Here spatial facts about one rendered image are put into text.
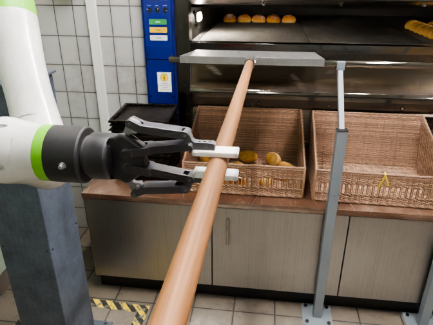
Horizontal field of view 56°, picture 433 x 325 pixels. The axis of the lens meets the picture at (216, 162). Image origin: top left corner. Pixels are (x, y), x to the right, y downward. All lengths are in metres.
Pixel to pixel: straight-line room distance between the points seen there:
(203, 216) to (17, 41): 0.58
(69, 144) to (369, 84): 1.77
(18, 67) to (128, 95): 1.47
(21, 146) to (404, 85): 1.90
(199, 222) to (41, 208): 1.10
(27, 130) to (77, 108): 1.76
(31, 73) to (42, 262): 0.91
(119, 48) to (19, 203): 1.06
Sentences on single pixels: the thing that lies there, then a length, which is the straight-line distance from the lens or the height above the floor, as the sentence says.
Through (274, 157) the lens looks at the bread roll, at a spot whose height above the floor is 0.64.
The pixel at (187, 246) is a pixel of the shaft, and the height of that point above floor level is 1.25.
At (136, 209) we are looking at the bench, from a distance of 1.93.
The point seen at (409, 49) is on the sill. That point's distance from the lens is 2.23.
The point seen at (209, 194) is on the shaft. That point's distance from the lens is 0.51.
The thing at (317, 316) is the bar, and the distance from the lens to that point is 2.13.
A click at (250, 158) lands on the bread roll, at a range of 2.13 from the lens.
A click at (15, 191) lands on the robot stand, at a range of 1.52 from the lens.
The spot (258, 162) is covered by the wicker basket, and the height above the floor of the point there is 0.59.
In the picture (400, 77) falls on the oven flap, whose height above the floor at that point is 1.03.
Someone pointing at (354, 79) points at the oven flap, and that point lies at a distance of 2.20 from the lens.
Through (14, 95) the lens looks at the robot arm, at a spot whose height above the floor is 1.28.
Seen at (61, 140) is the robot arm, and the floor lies 1.27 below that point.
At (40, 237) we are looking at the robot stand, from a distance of 1.58.
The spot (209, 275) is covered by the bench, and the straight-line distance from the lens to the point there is 2.06.
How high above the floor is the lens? 1.49
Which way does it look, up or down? 25 degrees down
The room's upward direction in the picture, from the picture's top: straight up
